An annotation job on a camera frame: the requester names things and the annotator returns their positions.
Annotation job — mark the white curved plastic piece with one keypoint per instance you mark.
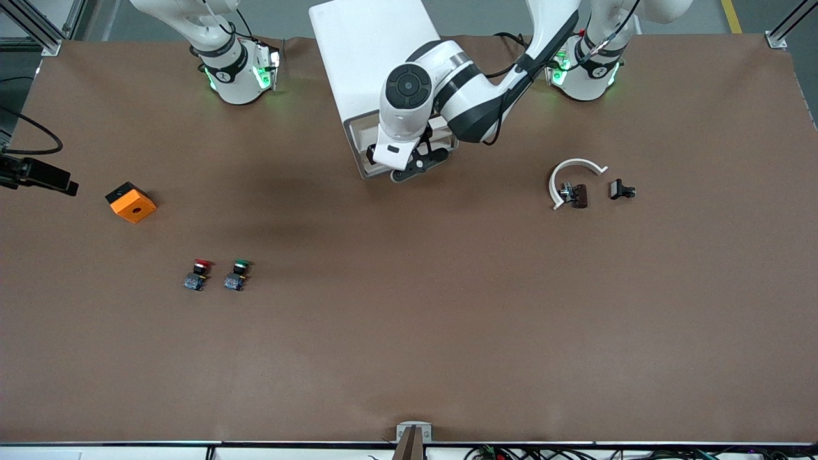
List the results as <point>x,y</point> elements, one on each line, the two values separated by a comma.
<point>555,182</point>

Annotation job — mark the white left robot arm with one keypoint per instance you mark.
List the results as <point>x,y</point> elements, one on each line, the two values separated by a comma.
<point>473,96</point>

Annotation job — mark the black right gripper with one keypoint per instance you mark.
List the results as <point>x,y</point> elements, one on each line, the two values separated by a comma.
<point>27,171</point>

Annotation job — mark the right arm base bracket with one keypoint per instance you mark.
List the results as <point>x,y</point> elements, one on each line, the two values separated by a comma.
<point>271,64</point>

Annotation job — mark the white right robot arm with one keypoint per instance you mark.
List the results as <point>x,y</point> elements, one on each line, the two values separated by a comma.
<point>236,76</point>

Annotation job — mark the metal table edge bracket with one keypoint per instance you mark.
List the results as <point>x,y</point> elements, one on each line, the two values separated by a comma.
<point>413,431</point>

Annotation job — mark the orange black button box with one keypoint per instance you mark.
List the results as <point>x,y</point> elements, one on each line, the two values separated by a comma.
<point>132,204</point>

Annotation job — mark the dark brown small component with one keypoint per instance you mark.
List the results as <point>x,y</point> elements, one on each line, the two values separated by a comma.
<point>579,196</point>

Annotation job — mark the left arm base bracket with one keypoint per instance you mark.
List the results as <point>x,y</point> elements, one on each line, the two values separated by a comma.
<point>555,70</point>

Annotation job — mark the green push button switch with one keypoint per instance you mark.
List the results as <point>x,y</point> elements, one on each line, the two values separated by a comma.
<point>237,275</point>

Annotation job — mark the brown table mat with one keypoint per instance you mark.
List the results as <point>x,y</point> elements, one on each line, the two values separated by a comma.
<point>409,319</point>

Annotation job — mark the red push button switch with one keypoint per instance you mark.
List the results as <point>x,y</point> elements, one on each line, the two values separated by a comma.
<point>197,275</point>

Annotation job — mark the black small component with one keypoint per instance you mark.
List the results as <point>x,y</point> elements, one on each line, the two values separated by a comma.
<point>618,189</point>

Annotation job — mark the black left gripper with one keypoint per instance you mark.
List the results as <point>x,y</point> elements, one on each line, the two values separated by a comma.
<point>428,133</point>

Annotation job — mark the aluminium frame post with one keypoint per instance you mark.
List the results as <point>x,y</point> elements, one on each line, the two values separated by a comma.
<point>50,47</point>
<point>776,41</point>

